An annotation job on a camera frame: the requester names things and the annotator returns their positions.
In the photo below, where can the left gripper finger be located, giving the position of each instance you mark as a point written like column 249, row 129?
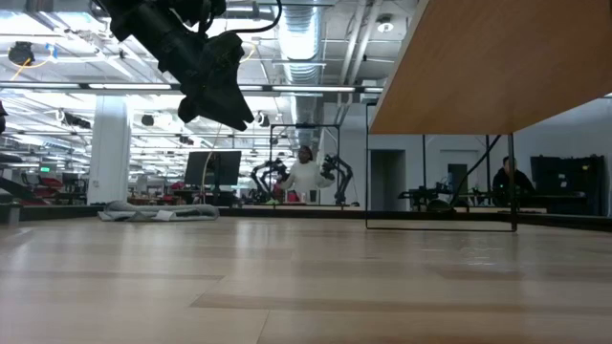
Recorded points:
column 222, row 107

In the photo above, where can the background black robot arm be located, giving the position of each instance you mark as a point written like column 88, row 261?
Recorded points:
column 330, row 165
column 275, row 167

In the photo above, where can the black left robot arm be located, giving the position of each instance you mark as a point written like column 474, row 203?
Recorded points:
column 143, row 24

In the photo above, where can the wooden shelf with black legs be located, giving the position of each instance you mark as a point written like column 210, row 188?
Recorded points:
column 478, row 71

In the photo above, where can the black ceiling spotlight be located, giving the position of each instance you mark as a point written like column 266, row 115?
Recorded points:
column 264, row 120
column 147, row 120

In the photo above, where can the black background monitor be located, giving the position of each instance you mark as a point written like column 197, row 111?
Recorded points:
column 215, row 167

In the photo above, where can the long ceiling light bar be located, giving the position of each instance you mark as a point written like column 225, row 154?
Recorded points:
column 311, row 88

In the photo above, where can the person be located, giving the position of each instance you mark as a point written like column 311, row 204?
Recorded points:
column 523, row 184
column 306, row 179

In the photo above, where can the folded grey cloth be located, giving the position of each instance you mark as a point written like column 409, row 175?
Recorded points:
column 158, row 211

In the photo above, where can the white square pillar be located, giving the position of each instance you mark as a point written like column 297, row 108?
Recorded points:
column 110, row 157

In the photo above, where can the black cabinet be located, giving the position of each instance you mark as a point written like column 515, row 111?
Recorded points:
column 569, row 177

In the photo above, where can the silver ventilation duct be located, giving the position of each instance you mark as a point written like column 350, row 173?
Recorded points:
column 299, row 38

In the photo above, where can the black aluminium table frame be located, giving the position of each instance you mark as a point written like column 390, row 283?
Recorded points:
column 564, row 221

